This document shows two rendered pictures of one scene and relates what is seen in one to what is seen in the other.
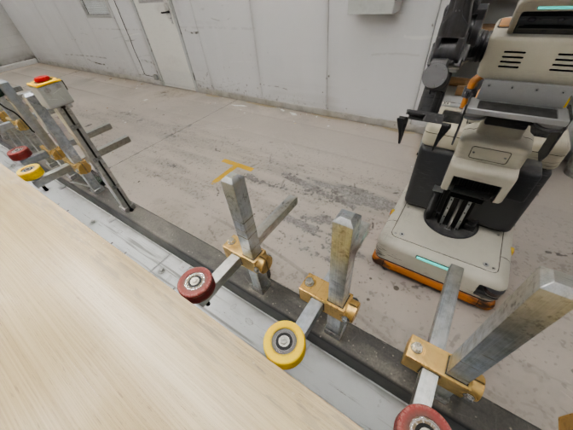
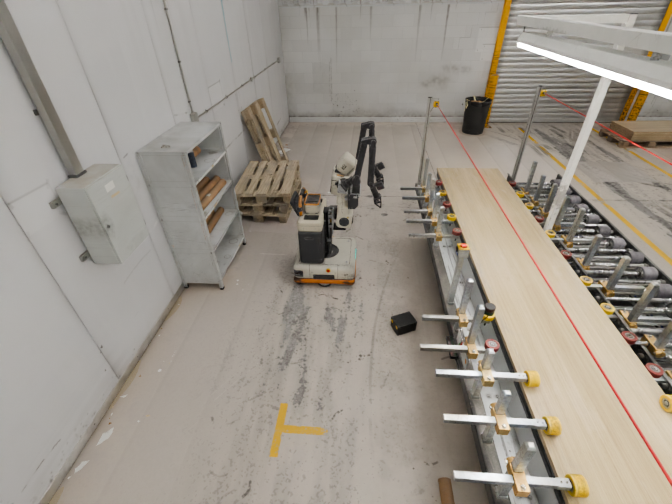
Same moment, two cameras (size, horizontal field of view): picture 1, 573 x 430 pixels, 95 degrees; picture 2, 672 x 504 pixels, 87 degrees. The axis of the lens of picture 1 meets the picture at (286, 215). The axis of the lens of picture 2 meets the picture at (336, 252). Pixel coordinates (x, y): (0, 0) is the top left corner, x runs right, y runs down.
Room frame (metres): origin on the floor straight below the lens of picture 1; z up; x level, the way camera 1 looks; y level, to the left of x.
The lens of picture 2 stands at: (2.66, 1.81, 2.59)
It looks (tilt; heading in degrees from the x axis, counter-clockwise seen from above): 36 degrees down; 237
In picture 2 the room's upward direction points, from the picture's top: 1 degrees counter-clockwise
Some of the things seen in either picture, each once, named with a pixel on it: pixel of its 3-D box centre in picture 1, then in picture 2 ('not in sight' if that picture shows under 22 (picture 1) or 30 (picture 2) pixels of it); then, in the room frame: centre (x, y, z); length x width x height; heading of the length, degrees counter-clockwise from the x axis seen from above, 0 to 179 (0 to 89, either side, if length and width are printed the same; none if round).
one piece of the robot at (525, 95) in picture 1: (508, 119); (352, 193); (0.77, -0.75, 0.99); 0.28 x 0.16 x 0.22; 52
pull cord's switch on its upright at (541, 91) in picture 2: not in sight; (526, 140); (-1.24, -0.24, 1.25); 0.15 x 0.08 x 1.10; 52
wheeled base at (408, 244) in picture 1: (442, 234); (326, 259); (1.00, -0.93, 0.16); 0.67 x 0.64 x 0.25; 142
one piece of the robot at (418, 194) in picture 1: (474, 166); (316, 227); (1.07, -0.99, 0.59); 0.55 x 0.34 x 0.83; 52
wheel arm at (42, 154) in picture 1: (70, 142); (456, 349); (1.31, 1.06, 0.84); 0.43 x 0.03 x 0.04; 142
